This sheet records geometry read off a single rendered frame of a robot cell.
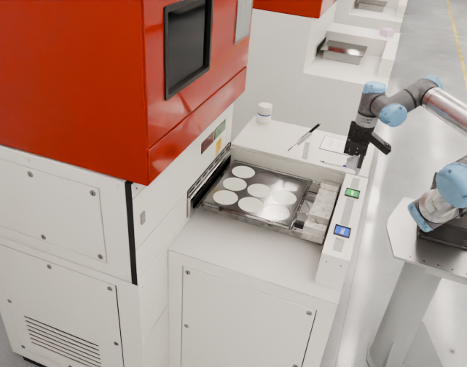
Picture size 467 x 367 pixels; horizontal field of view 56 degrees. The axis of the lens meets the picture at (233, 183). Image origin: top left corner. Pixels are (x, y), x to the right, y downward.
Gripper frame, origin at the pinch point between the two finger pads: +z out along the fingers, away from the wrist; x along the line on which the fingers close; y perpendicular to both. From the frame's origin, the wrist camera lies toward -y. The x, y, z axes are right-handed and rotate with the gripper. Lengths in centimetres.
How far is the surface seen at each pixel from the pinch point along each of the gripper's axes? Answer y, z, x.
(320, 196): 12.0, 17.8, -4.8
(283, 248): 19.5, 23.8, 27.3
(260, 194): 35.2, 15.9, 7.8
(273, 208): 27.6, 15.9, 15.1
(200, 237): 50, 24, 34
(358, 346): -23, 106, -10
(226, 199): 46, 16, 17
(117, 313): 68, 42, 65
